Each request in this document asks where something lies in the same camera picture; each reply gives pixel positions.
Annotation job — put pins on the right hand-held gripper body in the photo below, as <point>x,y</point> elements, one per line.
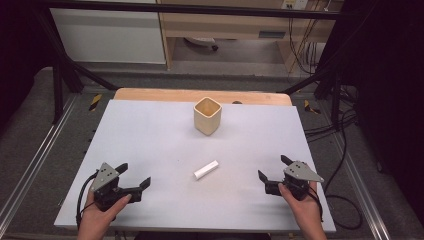
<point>298,176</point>

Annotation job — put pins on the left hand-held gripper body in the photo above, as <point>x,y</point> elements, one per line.
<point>106,186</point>

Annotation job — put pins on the white plastic tube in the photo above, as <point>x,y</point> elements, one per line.
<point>206,170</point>

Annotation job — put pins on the cream square cup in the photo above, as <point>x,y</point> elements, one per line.
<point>207,122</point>

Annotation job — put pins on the person's left hand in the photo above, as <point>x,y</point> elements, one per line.
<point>98,218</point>

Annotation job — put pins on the person's right hand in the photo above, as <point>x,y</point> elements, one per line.
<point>308,211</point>

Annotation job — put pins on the wooden board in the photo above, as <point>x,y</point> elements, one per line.
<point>160,95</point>

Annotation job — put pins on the black curtain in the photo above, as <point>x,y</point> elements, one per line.
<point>390,83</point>
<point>20,50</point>

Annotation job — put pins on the white cabinet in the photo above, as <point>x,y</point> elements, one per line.
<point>106,36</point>

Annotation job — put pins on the office chair base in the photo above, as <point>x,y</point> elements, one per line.
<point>200,41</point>

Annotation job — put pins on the light wooden desk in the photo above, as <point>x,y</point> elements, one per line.
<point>226,25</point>

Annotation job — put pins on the black metal crossbar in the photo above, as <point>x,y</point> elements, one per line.
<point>200,9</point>

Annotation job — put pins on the aluminium floor rail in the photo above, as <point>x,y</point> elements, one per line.
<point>40,156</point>
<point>361,190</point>

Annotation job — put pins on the black metal frame leg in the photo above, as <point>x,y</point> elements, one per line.
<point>57,90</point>
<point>336,100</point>

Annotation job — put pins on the white wall socket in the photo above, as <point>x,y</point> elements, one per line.
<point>295,4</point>

